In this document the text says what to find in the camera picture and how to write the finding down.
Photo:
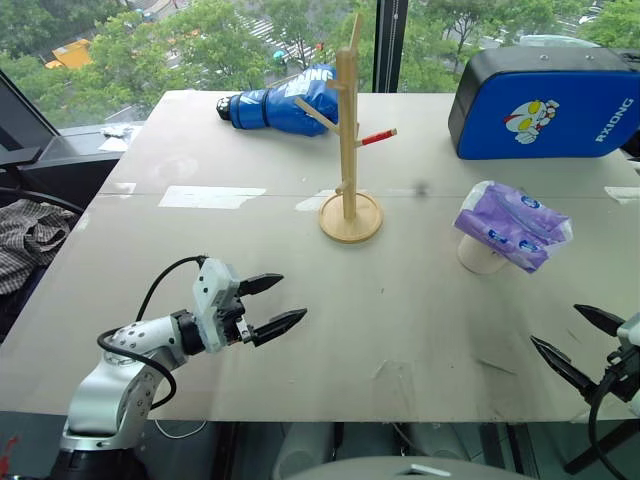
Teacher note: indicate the black window frame post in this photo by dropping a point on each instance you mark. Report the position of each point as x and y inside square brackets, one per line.
[390, 45]

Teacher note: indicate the wooden mug tree stand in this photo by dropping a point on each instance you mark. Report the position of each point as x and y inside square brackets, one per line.
[347, 175]

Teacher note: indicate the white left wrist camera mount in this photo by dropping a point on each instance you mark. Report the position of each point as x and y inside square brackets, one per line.
[212, 290]

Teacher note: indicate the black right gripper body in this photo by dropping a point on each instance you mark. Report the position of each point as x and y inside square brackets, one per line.
[625, 372]

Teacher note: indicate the crumpled white paper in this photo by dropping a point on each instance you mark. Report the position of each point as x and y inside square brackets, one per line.
[116, 137]

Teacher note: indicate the purple tissue pack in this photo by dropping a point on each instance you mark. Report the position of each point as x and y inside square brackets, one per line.
[505, 220]

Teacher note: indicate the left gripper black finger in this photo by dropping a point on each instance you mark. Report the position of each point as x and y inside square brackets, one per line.
[280, 325]
[260, 285]

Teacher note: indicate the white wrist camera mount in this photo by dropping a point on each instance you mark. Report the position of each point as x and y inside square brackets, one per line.
[631, 332]
[212, 290]

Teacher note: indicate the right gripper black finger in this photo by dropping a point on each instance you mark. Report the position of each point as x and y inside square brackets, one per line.
[565, 367]
[600, 317]

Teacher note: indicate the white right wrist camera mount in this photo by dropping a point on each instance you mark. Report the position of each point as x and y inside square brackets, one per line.
[631, 332]

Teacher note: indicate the black window sill ledge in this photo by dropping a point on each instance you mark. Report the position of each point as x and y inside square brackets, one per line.
[75, 165]

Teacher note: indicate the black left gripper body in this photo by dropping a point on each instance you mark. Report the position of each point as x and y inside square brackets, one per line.
[235, 320]

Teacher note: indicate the blue black cartoon pad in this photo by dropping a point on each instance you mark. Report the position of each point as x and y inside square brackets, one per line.
[500, 125]

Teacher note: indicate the checked cloth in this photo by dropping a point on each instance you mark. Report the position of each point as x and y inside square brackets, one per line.
[25, 240]

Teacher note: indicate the white cup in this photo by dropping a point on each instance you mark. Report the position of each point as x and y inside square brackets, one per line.
[475, 256]

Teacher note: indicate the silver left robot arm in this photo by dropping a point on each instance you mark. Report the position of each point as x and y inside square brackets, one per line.
[110, 385]

